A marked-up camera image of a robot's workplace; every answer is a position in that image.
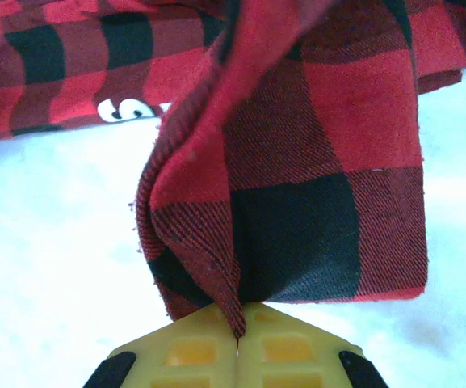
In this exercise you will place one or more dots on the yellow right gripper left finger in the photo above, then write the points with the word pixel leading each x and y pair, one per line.
pixel 184 355

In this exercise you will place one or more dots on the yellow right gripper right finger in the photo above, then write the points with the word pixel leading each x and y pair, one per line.
pixel 297 355

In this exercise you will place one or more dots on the red black plaid shirt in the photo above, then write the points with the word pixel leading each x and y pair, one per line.
pixel 289 161

